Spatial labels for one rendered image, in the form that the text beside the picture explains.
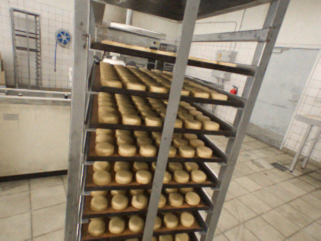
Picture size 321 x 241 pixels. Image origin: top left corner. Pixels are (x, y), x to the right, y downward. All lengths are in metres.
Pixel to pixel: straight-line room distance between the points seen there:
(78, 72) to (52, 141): 2.03
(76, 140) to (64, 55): 5.99
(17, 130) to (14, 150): 0.21
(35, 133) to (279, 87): 4.53
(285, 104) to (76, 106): 4.81
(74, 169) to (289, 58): 4.92
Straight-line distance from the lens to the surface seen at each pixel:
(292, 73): 5.11
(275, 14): 0.64
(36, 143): 2.49
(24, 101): 2.35
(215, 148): 0.73
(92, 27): 1.09
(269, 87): 5.28
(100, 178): 0.62
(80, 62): 0.48
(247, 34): 0.69
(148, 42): 6.13
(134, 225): 0.76
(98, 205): 0.68
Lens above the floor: 1.51
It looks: 18 degrees down
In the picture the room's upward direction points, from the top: 10 degrees clockwise
